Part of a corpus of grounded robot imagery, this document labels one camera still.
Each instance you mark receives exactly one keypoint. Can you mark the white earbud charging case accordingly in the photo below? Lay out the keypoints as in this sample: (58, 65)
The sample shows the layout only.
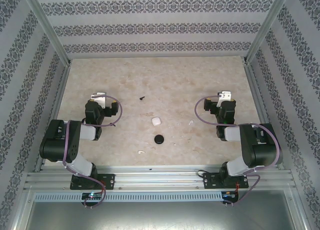
(156, 121)

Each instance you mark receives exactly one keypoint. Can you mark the black round charging case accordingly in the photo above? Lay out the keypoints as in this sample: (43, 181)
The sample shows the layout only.
(159, 139)

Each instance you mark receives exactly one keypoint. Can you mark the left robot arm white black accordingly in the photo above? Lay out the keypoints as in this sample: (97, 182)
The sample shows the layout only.
(55, 139)

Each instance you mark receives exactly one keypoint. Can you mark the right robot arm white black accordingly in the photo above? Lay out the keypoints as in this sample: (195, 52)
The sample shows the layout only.
(260, 149)

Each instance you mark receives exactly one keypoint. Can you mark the right controller circuit board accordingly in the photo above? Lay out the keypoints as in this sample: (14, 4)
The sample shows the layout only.
(229, 196)

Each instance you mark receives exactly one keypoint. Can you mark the controller circuit board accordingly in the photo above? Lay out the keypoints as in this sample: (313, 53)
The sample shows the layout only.
(229, 196)
(92, 196)

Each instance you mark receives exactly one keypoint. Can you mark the left controller circuit board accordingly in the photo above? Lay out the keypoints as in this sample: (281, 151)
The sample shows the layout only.
(92, 196)

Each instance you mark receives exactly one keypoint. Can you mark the grey metal sheet panel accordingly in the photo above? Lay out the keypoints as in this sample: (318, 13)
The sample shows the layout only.
(160, 216)

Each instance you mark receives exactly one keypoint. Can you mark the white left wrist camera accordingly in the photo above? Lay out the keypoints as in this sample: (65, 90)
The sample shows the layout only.
(101, 97)

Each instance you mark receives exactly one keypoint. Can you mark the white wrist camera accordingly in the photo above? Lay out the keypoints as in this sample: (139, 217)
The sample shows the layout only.
(101, 97)
(225, 94)

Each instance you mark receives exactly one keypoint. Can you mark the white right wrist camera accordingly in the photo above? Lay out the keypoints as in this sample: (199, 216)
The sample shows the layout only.
(225, 94)

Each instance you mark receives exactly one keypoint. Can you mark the aluminium side rail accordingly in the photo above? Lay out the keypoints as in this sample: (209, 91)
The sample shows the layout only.
(53, 114)
(260, 102)

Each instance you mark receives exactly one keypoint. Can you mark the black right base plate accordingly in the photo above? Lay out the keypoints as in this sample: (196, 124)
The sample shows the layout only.
(210, 181)

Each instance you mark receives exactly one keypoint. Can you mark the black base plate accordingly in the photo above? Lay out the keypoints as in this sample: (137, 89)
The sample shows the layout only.
(210, 181)
(107, 181)

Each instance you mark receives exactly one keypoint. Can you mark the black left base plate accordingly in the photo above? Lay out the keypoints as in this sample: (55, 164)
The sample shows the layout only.
(107, 181)

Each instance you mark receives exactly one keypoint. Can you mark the aluminium frame post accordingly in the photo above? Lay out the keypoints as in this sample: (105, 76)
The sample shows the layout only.
(47, 27)
(267, 27)

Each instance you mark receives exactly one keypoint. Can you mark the aluminium mounting rail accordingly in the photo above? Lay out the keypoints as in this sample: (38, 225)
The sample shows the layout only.
(160, 177)

